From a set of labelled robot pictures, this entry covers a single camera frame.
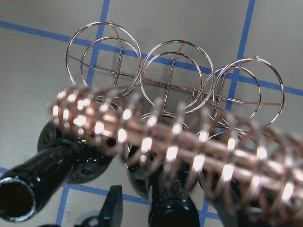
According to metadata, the dark wine bottle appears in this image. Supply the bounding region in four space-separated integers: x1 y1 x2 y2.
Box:
127 163 200 227
0 122 114 223

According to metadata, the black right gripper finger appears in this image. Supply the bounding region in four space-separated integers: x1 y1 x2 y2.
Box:
98 185 123 227

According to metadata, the copper wire bottle basket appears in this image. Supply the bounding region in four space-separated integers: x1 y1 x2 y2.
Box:
50 34 303 227

